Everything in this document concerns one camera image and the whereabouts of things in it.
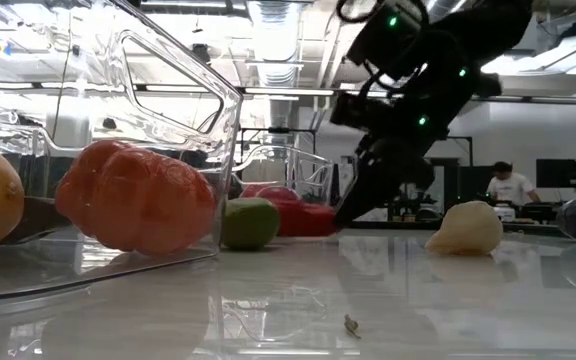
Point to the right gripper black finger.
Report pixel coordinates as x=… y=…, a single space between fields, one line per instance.
x=363 y=200

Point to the red bell pepper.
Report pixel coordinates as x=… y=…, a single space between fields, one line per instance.
x=303 y=220

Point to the beige garlic bulb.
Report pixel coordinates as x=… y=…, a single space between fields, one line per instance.
x=468 y=227

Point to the orange bell pepper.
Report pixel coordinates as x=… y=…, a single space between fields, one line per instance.
x=138 y=200

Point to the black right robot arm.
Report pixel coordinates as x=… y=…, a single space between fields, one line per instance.
x=468 y=40

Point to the clear plastic basket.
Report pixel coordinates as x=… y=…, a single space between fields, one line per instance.
x=313 y=170
x=118 y=265

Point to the dark screen panel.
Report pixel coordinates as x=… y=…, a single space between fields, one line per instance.
x=468 y=182

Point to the red apple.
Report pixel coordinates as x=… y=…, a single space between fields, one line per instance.
x=273 y=192

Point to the green lime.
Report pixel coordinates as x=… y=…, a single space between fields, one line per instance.
x=250 y=222

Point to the person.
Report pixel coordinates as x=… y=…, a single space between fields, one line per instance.
x=510 y=190

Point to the white projector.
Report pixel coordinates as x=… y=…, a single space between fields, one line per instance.
x=507 y=214

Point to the small brown debris scrap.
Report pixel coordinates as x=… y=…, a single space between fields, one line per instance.
x=351 y=326

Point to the ceiling light bar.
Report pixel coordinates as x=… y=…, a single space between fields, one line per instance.
x=288 y=92

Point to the black desk equipment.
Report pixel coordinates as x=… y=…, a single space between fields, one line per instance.
x=538 y=210

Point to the black metal frame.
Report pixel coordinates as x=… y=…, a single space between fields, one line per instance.
x=278 y=130

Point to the black wall monitor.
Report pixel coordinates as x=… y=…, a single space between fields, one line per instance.
x=558 y=173

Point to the ribbed silver ceiling duct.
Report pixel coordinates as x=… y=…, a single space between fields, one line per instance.
x=274 y=40

